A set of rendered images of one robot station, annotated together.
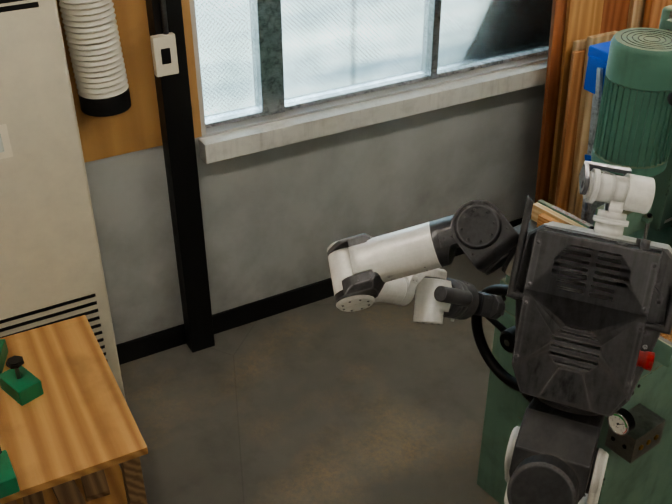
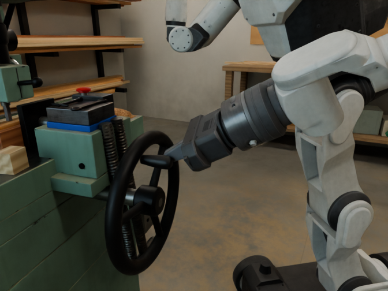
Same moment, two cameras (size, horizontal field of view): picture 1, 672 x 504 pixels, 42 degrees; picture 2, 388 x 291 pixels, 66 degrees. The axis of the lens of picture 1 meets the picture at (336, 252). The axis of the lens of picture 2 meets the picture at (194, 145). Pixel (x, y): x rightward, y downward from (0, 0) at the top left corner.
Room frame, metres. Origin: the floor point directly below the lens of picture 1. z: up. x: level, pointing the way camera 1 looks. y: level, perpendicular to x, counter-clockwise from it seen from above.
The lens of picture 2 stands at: (1.97, 0.05, 1.13)
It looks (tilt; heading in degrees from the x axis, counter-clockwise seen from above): 20 degrees down; 235
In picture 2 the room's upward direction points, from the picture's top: straight up
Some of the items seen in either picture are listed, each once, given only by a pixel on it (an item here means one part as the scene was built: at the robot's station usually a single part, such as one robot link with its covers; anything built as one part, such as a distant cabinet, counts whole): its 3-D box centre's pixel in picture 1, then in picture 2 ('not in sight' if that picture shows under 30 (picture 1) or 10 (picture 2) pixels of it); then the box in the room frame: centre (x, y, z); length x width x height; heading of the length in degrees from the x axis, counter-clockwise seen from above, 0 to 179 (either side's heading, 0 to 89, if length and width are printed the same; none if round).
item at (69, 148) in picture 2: not in sight; (88, 142); (1.81, -0.57, 0.91); 0.15 x 0.14 x 0.09; 36
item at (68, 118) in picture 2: not in sight; (86, 108); (1.80, -0.57, 0.99); 0.13 x 0.11 x 0.06; 36
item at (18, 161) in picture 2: not in sight; (12, 160); (1.95, -0.53, 0.92); 0.04 x 0.03 x 0.04; 43
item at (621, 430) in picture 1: (621, 423); not in sight; (1.60, -0.70, 0.65); 0.06 x 0.04 x 0.08; 36
